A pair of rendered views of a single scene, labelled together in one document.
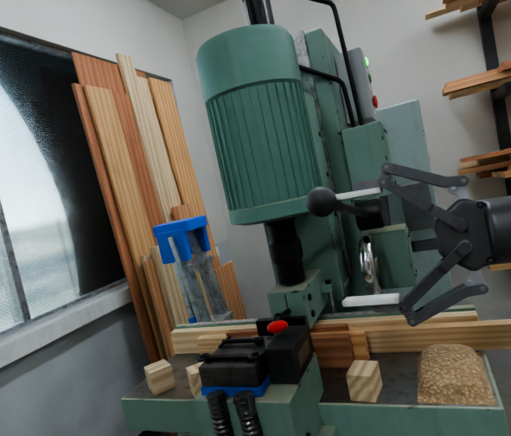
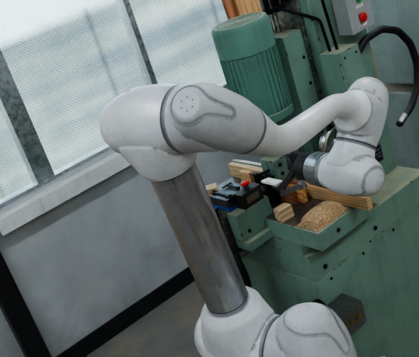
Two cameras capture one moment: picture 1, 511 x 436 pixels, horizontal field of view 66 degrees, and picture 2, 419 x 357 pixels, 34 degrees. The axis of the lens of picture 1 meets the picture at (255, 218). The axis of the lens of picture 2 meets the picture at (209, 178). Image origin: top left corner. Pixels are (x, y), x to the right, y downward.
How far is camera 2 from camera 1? 1.60 m
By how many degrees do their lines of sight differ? 39
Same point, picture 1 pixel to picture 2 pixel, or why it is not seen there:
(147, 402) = not seen: hidden behind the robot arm
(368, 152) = (334, 72)
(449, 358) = (315, 210)
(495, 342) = (357, 204)
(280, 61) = (248, 47)
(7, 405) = not seen: hidden behind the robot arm
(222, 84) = (221, 57)
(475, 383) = (315, 222)
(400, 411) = (289, 227)
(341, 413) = (271, 224)
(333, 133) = (316, 53)
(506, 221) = (296, 167)
